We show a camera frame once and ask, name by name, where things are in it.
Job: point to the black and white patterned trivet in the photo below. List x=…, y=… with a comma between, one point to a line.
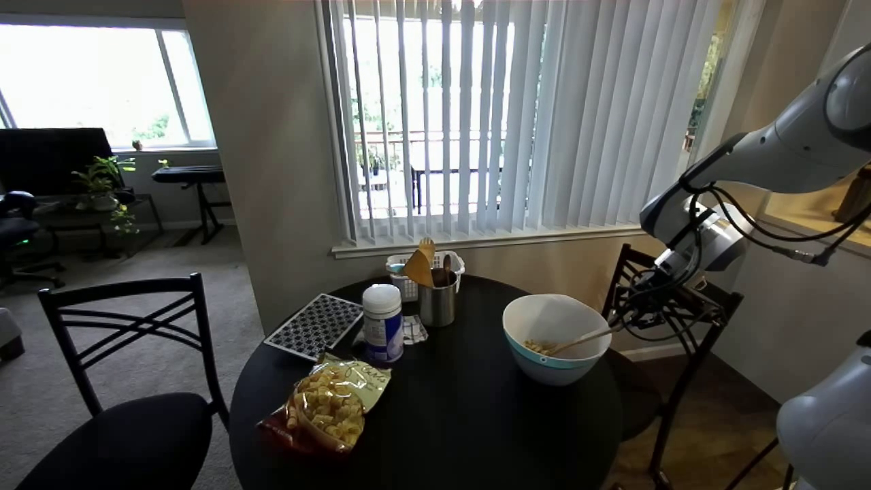
x=315, y=326

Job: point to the bright window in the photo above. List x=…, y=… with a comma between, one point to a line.
x=92, y=81

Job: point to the white vertical blinds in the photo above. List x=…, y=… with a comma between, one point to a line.
x=546, y=109

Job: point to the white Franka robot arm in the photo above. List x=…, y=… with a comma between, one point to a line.
x=798, y=144

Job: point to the clear glass jar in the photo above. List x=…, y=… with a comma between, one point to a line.
x=399, y=276

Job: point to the black metal chair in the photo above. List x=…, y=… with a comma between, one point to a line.
x=640, y=397
x=127, y=445

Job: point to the wooden spatula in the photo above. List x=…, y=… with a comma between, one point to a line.
x=421, y=268

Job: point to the green potted plant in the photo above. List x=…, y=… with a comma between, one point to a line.
x=99, y=178

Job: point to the clear plastic wrapper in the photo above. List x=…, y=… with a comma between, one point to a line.
x=414, y=331

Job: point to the white bowl with teal outside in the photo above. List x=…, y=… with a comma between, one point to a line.
x=557, y=356

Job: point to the metal utensil cup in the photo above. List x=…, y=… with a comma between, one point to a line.
x=440, y=302

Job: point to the black office chair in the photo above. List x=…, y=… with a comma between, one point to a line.
x=17, y=227

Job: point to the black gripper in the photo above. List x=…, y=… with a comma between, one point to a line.
x=676, y=288

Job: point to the yellow chip bag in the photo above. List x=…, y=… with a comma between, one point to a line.
x=327, y=410

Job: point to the cereal pieces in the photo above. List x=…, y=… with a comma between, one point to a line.
x=544, y=347

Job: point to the white canister with blue label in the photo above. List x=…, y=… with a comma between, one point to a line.
x=382, y=326

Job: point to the black television screen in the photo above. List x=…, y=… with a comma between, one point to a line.
x=50, y=158

